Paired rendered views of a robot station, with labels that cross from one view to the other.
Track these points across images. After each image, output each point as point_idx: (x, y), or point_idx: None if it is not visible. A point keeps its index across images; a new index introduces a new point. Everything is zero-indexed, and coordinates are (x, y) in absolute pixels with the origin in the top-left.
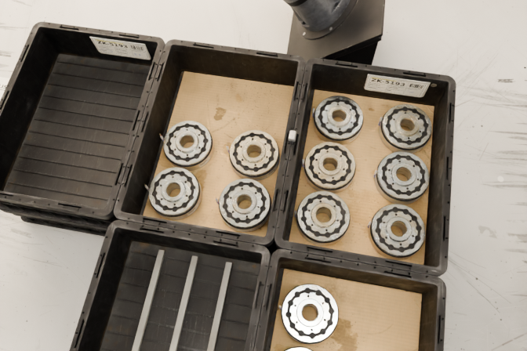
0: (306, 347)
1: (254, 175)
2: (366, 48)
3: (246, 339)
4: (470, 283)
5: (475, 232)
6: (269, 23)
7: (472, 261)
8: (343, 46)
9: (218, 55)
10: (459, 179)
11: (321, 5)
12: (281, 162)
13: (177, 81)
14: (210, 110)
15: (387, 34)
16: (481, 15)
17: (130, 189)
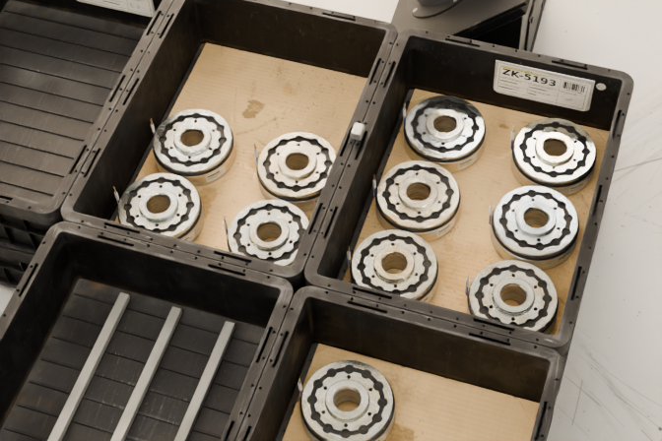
0: None
1: (292, 196)
2: (505, 30)
3: (235, 403)
4: (647, 434)
5: None
6: (364, 0)
7: (657, 401)
8: (469, 24)
9: (262, 13)
10: (654, 271)
11: None
12: (333, 167)
13: (192, 56)
14: (238, 102)
15: (566, 33)
16: None
17: (92, 186)
